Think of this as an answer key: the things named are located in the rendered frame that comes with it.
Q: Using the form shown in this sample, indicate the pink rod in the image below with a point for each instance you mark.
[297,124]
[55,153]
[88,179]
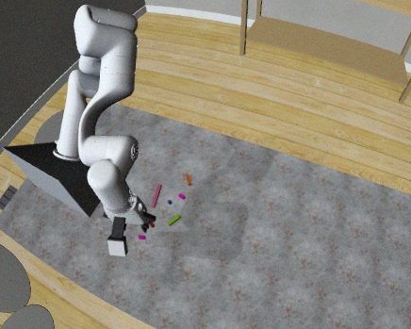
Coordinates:
[156,196]

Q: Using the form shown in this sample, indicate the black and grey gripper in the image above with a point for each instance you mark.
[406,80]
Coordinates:
[134,215]

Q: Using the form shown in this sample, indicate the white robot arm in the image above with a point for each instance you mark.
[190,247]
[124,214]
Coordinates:
[106,44]

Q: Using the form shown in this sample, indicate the lime green rod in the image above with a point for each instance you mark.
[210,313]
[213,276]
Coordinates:
[174,220]

